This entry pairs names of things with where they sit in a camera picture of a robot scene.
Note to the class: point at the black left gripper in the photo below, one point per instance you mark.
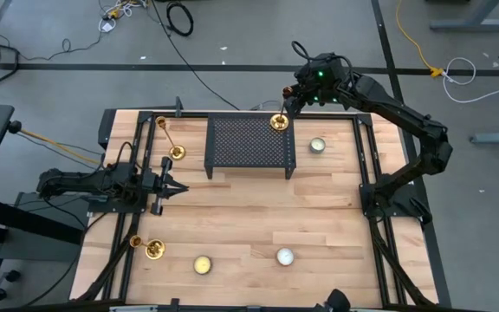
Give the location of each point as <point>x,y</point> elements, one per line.
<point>154,186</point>

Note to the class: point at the blue grey patterned candle tin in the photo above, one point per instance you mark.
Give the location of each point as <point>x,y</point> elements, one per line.
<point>317,145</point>

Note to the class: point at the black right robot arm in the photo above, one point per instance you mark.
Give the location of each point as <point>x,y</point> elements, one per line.
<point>410,115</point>

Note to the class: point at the short gold candlestick holder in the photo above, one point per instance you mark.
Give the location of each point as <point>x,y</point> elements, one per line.
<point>155,249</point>

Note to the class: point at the tall gold candlestick holder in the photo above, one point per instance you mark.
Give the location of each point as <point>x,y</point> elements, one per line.
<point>176,151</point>
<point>279,122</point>

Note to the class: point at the black round knob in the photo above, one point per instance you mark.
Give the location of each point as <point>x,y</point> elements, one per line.
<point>14,127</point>

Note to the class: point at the striped tin yellow candle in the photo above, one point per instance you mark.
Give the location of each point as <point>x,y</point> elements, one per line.
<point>202,264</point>

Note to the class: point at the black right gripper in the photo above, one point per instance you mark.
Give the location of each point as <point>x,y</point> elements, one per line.
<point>323,84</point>

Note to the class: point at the black aluminium table frame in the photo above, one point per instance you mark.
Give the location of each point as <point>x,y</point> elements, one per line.
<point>364,120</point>

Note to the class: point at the silver aluminium extrusion bar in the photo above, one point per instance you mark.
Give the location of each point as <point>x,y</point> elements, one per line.
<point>132,309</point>
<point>366,310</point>

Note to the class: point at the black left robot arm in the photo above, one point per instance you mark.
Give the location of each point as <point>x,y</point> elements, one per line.
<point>72,182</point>

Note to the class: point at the grey cart base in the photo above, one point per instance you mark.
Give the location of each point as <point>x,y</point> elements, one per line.
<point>37,251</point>

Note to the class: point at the black perforated metal shelf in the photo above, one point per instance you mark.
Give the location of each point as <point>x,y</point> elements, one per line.
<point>245,143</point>

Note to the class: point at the black desk beam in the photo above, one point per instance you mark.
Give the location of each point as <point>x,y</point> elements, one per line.
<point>24,221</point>

